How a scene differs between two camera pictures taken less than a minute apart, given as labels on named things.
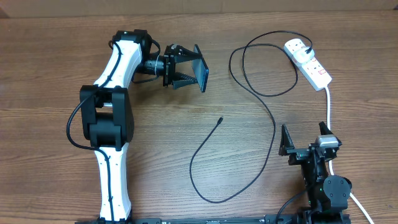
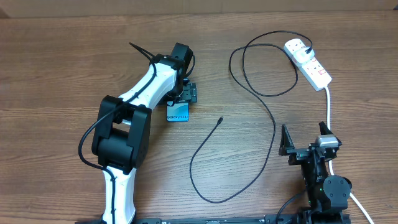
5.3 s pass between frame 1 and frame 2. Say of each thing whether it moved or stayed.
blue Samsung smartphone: moved
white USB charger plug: stayed
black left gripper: moved
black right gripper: stayed
